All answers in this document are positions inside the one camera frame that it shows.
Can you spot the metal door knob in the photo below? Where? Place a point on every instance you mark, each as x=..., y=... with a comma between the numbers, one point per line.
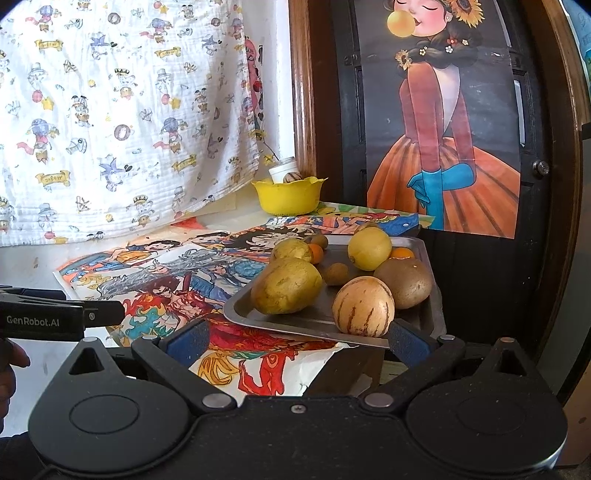
x=539, y=168

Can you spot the person's left hand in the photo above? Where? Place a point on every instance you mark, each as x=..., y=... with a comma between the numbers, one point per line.
x=7, y=378

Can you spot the metal baking tray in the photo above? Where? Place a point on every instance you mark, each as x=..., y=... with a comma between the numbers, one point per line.
x=300, y=323

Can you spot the yellow bear drawing sheet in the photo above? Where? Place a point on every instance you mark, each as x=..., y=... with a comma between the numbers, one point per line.
x=351, y=210

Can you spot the printed blanket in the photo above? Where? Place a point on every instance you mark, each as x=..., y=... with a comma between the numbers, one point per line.
x=115, y=115

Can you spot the red cartoon wall sticker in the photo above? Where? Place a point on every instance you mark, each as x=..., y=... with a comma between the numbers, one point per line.
x=255, y=78

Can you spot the wooden door frame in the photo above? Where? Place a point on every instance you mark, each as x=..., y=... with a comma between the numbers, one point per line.
x=307, y=92

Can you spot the red blue anime drawing sheet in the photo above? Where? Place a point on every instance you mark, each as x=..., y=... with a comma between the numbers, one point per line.
x=295, y=224

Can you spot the black door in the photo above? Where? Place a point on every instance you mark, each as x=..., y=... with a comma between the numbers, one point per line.
x=346, y=115

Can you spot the yellow flower twig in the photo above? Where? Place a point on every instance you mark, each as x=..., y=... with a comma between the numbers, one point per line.
x=268, y=147

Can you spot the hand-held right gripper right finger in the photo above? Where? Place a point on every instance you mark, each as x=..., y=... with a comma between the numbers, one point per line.
x=408, y=346

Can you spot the white cup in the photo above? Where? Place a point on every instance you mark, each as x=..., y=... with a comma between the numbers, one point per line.
x=282, y=168

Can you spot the large brown kiwi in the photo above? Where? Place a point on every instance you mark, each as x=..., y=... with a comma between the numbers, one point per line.
x=406, y=284

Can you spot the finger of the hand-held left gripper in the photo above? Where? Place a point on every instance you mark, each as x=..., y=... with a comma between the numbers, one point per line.
x=32, y=295
x=106, y=314

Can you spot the wall poster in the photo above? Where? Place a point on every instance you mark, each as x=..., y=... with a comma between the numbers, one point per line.
x=461, y=184

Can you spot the blue water jug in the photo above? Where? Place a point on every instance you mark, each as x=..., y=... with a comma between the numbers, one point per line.
x=582, y=41

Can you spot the brown cardboard box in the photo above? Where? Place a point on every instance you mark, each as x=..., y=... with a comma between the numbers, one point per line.
x=579, y=429

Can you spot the small orange citrus fruit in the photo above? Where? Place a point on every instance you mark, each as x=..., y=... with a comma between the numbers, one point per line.
x=401, y=253
x=316, y=254

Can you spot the yellow scalloped bowl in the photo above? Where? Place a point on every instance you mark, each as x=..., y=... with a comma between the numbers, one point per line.
x=288, y=198

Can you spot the small brown kiwi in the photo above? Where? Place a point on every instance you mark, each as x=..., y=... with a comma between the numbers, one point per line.
x=320, y=240
x=334, y=273

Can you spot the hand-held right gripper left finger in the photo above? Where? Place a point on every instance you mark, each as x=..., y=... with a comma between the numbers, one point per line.
x=189, y=344

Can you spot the small striped pepino melon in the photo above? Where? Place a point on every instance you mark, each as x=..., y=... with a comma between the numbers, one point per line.
x=292, y=177

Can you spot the orange grey anime drawing sheet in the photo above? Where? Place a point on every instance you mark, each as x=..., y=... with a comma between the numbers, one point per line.
x=138, y=295

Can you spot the yellow-green oval fruit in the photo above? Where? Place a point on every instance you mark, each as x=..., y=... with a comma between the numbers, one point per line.
x=286, y=286
x=291, y=249

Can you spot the yellow lemon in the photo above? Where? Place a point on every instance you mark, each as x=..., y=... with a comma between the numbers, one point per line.
x=369, y=249

